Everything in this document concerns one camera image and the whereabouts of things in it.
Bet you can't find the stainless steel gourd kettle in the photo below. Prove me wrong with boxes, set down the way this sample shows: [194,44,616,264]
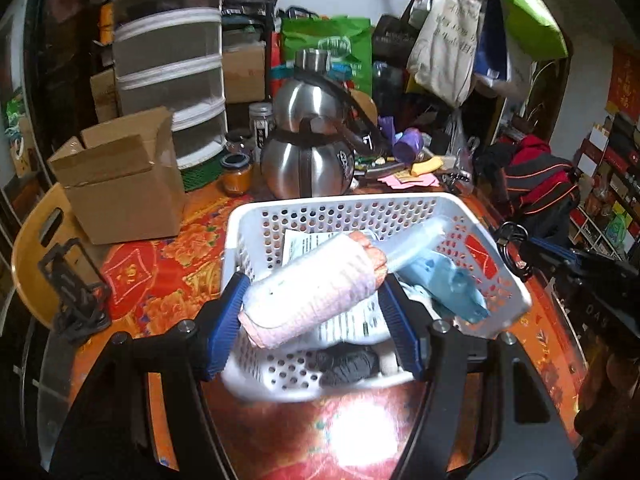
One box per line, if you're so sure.
[260,48,385,200]

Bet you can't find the green shopping bag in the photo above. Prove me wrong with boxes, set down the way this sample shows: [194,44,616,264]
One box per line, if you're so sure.
[281,15,372,94]

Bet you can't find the stacked mesh food cover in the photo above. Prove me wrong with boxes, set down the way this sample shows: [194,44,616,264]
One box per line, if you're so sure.
[113,0,228,191]

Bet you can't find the purple plastic cup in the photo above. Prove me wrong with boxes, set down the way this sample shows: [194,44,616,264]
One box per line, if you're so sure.
[378,116,424,165]

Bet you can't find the red floral tablecloth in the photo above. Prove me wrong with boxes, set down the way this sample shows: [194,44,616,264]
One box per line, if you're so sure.
[64,179,589,480]

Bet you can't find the lime green hanging bag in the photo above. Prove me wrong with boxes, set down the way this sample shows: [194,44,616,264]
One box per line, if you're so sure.
[501,0,568,62]

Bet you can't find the yellow wooden chair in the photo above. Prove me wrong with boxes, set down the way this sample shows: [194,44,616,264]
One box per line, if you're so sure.
[11,183,108,330]

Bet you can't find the person's right hand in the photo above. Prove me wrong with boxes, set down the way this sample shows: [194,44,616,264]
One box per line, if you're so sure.
[574,336,639,469]

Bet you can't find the pink towel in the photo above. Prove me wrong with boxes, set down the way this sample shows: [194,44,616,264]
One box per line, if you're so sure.
[239,232,390,350]

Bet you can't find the grey knit work gloves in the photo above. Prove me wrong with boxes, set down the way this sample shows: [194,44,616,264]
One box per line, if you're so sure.
[314,342,380,388]

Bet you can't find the black folding phone stand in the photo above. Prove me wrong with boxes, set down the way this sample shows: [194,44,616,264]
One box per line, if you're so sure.
[38,237,112,346]

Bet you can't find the clear plastic bag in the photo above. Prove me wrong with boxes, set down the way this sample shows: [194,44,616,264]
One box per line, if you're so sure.
[372,217,451,273]

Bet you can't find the open cardboard box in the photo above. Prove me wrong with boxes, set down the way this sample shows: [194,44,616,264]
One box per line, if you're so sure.
[48,106,186,245]

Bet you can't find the light blue mask pack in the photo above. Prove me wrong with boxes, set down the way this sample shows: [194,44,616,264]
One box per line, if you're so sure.
[396,249,489,324]

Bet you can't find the beige canvas tote bag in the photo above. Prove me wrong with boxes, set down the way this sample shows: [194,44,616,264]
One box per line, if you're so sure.
[407,0,483,108]

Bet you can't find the white printed plastic package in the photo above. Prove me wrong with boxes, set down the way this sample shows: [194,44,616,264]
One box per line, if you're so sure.
[280,228,396,346]

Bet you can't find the white perforated plastic basket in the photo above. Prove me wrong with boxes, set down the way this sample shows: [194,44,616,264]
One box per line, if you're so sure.
[221,193,532,402]

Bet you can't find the white blue hanging bag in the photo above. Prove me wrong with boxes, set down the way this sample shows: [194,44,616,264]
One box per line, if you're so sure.
[474,0,533,103]

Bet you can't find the red black striped jacket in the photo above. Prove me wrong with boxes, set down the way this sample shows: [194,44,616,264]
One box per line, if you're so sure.
[474,134,580,246]

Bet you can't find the orange glass jar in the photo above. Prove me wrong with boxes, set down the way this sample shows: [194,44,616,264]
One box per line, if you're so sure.
[220,153,253,196]

